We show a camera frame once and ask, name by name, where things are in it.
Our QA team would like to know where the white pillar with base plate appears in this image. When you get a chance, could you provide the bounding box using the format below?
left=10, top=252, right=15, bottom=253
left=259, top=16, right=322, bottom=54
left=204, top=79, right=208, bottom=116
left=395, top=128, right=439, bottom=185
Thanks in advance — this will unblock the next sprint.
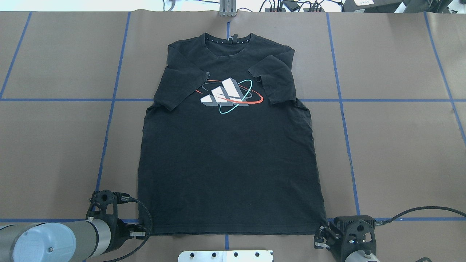
left=178, top=250, right=274, bottom=262

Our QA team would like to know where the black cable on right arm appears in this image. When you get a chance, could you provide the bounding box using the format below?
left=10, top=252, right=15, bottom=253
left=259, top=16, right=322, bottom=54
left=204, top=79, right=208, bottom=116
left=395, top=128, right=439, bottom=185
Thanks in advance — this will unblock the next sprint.
left=374, top=206, right=466, bottom=227

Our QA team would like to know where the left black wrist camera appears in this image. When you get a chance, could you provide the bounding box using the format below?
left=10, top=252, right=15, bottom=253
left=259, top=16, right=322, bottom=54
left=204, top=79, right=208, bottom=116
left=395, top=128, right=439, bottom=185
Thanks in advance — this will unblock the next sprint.
left=86, top=190, right=130, bottom=220

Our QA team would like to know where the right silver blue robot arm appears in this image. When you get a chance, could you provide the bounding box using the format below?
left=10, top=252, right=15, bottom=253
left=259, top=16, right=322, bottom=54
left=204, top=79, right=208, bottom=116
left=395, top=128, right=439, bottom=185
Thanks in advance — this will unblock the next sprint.
left=313, top=223, right=380, bottom=262

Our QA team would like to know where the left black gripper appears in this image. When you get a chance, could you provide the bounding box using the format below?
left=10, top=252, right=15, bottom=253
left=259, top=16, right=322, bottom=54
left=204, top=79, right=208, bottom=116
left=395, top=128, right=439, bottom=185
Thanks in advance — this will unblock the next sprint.
left=107, top=218, right=147, bottom=251

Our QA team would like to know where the black printed t-shirt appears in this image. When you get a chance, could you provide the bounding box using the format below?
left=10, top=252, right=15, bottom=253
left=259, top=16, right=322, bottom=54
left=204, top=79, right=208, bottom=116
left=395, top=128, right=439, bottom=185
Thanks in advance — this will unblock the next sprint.
left=138, top=33, right=327, bottom=235

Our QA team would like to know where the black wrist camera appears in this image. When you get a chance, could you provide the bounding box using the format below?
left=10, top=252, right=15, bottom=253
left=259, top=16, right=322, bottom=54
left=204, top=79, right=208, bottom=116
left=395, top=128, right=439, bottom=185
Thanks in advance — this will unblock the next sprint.
left=332, top=215, right=376, bottom=234
left=86, top=190, right=130, bottom=220

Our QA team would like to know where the aluminium frame post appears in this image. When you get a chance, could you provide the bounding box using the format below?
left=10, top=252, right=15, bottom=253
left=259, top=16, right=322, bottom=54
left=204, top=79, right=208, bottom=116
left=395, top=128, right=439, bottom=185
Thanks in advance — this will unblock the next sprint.
left=219, top=0, right=237, bottom=17

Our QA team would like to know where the black box with label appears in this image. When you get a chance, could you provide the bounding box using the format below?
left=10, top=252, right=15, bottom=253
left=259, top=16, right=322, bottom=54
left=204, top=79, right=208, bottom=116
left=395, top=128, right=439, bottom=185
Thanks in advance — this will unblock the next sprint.
left=342, top=0, right=403, bottom=13

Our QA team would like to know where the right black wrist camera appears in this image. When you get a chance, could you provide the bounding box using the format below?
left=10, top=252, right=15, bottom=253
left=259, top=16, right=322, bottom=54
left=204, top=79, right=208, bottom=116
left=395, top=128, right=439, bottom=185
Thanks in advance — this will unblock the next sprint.
left=332, top=215, right=376, bottom=234

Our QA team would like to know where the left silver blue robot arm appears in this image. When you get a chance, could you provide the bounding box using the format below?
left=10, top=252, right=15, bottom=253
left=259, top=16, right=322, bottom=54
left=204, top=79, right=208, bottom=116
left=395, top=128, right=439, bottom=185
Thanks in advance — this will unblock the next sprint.
left=0, top=219, right=150, bottom=262

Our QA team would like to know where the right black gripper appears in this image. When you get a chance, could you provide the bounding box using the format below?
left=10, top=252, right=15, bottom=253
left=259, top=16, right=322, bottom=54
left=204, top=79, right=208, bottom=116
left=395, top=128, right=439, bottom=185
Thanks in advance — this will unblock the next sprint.
left=313, top=226, right=377, bottom=255

